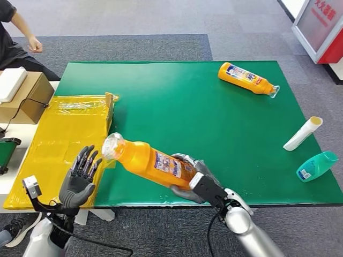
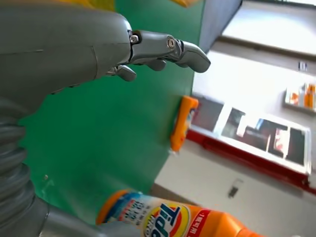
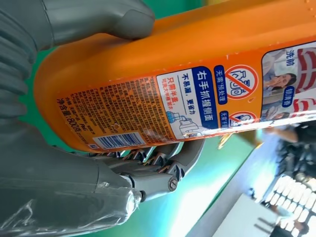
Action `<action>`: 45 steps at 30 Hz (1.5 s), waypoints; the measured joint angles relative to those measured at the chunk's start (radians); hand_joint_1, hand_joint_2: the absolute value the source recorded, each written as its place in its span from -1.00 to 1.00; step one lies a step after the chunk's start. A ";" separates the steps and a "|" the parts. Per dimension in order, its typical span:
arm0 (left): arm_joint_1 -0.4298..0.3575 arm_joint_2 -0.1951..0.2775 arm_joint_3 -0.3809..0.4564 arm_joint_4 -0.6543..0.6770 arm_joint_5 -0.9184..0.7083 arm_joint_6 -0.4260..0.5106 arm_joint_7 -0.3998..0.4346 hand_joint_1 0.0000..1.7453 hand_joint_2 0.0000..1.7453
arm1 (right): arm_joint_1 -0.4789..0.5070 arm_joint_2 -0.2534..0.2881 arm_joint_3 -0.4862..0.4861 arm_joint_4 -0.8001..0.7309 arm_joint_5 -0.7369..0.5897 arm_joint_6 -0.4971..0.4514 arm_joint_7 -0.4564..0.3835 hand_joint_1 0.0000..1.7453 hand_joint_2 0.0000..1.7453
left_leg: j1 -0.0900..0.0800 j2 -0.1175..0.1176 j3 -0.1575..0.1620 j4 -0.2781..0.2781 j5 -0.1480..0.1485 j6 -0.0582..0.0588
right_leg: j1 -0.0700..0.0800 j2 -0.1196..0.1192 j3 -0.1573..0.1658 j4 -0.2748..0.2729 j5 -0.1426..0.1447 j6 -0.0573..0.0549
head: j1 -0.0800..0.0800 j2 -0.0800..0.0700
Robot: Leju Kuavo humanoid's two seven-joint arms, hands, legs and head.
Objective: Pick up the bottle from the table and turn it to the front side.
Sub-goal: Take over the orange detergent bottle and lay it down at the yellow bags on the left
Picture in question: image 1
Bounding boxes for white flat device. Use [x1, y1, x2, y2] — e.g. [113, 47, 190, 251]
[0, 67, 28, 104]

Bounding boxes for green table mat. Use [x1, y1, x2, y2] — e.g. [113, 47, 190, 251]
[54, 61, 343, 208]

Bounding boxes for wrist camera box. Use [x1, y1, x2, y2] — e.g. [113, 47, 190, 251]
[188, 172, 228, 210]
[22, 175, 42, 200]

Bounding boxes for yellow taped cardboard box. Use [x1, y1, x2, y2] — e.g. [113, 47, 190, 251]
[3, 92, 120, 210]

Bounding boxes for orange bottle with clear cap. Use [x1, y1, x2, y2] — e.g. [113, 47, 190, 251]
[101, 132, 198, 191]
[218, 62, 280, 99]

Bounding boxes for person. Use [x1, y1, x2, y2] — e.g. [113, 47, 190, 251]
[0, 0, 61, 82]

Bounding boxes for white and red sign cabinet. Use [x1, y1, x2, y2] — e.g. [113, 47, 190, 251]
[291, 0, 343, 65]

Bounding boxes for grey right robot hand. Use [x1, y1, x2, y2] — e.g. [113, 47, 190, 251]
[169, 153, 224, 205]

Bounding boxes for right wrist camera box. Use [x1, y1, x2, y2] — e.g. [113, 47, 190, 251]
[188, 172, 228, 210]

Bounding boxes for black cable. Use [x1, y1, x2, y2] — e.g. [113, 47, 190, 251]
[0, 97, 49, 137]

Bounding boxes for white tube with yellow end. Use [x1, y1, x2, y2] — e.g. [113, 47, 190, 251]
[283, 116, 323, 152]

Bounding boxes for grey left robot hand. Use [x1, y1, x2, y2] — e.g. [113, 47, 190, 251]
[58, 144, 104, 210]

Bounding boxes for black and white shoe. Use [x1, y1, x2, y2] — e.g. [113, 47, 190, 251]
[0, 213, 43, 248]

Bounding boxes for teal plastic bottle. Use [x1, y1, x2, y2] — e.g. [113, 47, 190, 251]
[295, 151, 339, 183]

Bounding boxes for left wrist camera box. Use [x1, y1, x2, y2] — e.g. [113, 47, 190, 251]
[22, 175, 42, 200]

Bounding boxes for green bin with black rim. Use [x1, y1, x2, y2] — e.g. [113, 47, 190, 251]
[0, 137, 22, 176]

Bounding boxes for brown cardboard box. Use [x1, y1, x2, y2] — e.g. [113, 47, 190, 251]
[0, 71, 55, 125]

